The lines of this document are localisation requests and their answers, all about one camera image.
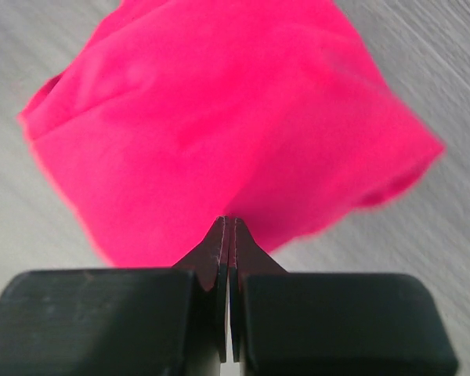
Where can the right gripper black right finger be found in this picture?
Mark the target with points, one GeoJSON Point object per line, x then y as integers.
{"type": "Point", "coordinates": [285, 323]}

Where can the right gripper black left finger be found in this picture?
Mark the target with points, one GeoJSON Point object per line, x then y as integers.
{"type": "Point", "coordinates": [152, 321]}

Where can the pink red t-shirt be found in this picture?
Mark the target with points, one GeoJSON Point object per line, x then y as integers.
{"type": "Point", "coordinates": [178, 112]}

